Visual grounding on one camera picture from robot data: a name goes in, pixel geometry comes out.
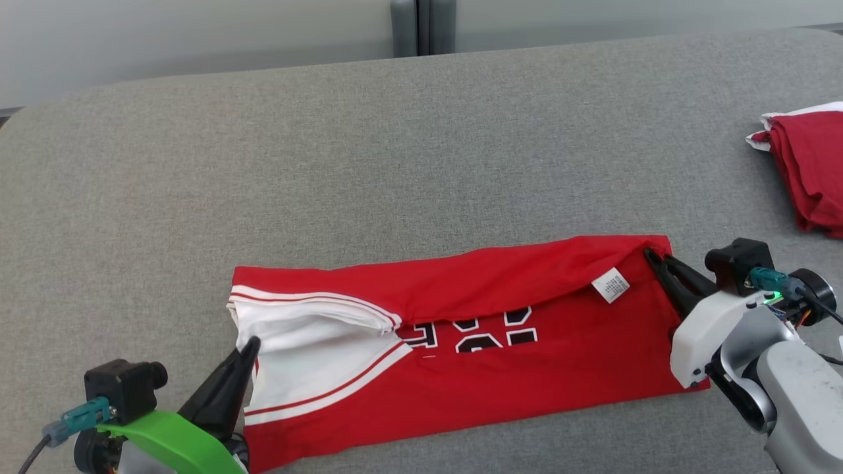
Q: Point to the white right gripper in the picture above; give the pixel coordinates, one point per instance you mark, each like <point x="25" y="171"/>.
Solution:
<point x="701" y="336"/>

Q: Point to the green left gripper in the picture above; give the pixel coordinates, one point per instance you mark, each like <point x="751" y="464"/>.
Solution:
<point x="178" y="444"/>

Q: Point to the red shorts with white stripe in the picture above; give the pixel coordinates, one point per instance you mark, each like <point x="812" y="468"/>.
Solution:
<point x="813" y="171"/>

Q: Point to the red jersey with black print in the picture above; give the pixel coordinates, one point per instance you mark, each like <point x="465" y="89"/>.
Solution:
<point x="527" y="375"/>

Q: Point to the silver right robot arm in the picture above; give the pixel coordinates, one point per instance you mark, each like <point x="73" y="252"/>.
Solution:
<point x="803" y="395"/>

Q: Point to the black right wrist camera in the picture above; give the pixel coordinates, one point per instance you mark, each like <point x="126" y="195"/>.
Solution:
<point x="737" y="263"/>

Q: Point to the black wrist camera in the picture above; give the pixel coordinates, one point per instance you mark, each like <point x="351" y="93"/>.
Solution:
<point x="122" y="388"/>
<point x="737" y="263"/>

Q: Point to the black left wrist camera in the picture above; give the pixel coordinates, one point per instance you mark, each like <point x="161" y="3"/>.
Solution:
<point x="122" y="388"/>

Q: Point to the grey metal post double foot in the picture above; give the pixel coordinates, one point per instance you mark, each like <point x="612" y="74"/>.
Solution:
<point x="421" y="26"/>

